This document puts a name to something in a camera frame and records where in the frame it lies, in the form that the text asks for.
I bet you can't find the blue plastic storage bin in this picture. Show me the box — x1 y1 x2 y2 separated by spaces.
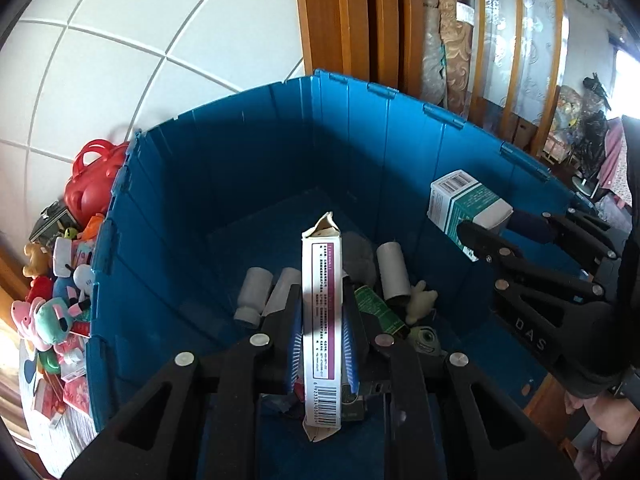
85 69 608 480

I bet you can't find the cardboard box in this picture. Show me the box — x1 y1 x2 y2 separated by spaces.
509 114 539 152

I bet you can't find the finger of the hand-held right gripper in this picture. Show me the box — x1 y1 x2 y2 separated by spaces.
456 219 610 308
509 208 632 272

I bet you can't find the white and pink toy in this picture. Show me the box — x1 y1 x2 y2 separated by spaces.
52 237 94 277

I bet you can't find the pink cloth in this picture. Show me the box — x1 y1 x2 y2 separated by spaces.
599 119 632 202

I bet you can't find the white plastic bottle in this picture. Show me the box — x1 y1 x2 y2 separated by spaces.
234 267 273 324
261 267 302 318

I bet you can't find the white plush toy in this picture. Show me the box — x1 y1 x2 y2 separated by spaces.
72 265 96 302

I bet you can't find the rolled patterned carpet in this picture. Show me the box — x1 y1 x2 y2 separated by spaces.
419 0 477 122

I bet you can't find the orange plush toy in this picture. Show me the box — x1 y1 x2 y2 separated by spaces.
79 214 106 242

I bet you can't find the cream plush toy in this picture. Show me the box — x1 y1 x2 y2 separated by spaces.
404 280 439 326

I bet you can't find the green and white box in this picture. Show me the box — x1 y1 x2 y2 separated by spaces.
426 170 514 262

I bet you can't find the pink plush toy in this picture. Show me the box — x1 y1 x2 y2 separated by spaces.
12 300 47 357

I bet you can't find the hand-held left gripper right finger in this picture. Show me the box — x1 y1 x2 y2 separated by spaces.
342 280 581 480

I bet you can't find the red plastic handbag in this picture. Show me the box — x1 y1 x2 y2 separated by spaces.
65 138 130 223

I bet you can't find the patterned glass door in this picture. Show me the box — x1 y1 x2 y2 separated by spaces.
470 0 572 157

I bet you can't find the grey plush toy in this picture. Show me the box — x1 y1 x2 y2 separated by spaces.
341 231 378 293

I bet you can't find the green one-eyed plush toy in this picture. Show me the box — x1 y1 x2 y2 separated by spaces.
407 326 444 357

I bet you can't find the dark tin box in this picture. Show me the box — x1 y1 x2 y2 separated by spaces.
29 201 79 246

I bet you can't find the cardboard tube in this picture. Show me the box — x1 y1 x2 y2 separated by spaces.
376 241 412 302

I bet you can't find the tall white box purple print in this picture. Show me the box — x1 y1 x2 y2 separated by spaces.
301 212 346 443

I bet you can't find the brown plush toy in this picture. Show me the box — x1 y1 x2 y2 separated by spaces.
23 243 54 279

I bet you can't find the wooden door frame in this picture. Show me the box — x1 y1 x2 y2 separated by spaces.
292 0 427 97

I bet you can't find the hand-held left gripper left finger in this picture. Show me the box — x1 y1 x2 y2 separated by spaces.
62 297 305 480

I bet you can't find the dark green box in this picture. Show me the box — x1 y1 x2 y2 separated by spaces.
354 285 408 339

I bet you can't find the person's right hand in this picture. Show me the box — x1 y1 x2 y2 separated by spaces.
565 385 640 447

